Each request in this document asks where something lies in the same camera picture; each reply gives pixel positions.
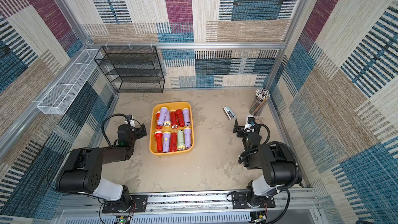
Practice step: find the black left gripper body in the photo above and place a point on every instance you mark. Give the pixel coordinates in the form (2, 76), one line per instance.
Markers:
(138, 135)

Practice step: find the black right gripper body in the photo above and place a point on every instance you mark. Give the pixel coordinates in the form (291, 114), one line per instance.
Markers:
(238, 127)

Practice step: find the red flashlight two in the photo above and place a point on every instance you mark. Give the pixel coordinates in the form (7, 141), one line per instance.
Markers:
(174, 120)

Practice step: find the yellow plastic storage tray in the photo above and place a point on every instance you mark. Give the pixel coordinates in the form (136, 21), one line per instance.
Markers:
(172, 107)

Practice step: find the mint green flashlight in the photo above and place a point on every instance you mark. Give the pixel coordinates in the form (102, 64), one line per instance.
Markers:
(180, 140)

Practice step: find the red flashlight one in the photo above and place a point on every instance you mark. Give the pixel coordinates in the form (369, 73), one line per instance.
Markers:
(180, 118)

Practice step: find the red flashlight bottom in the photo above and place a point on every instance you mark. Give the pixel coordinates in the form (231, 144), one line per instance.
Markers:
(173, 142)

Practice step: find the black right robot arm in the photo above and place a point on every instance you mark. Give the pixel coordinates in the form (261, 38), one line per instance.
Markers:
(277, 161)

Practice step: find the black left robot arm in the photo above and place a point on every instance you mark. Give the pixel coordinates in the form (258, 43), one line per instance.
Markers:
(82, 171)

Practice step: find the light blue stapler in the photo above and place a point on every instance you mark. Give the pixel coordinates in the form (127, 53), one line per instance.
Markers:
(229, 113)

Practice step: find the clear cup of pencils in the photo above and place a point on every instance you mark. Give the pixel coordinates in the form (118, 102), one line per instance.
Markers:
(260, 99)

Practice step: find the black mesh shelf rack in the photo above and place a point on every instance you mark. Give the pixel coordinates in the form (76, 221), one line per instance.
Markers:
(131, 68)

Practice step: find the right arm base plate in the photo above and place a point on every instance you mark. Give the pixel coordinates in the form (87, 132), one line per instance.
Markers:
(244, 200)

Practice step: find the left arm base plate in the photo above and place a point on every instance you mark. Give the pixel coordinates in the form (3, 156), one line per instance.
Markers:
(134, 203)

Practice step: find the white wire wall basket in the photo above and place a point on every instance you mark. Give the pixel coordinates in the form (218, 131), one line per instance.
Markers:
(61, 96)

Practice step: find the aluminium front rail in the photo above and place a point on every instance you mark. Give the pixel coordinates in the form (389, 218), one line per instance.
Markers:
(195, 207)

